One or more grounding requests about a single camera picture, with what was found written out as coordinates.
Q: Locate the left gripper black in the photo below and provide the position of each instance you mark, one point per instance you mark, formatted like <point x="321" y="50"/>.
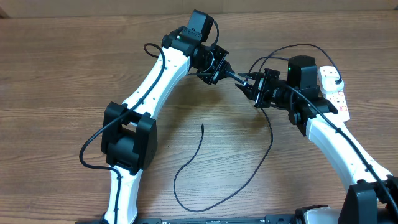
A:
<point x="222" y="63"/>

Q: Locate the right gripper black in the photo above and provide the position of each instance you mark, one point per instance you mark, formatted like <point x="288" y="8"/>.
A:
<point x="268" y="74"/>

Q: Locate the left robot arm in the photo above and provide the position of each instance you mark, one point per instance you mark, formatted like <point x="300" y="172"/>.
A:
<point x="129" y="139"/>

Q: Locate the white power strip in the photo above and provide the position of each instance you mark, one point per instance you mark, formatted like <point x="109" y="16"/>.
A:
<point x="337" y="98"/>

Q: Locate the smartphone with blue screen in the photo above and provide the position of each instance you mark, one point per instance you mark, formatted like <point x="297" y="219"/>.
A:
<point x="236" y="78"/>

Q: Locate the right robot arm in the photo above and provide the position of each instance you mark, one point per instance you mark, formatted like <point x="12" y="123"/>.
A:
<point x="371" y="190"/>

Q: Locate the white charger plug adapter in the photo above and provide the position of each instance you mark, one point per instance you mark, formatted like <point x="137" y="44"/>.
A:
<point x="329" y="85"/>

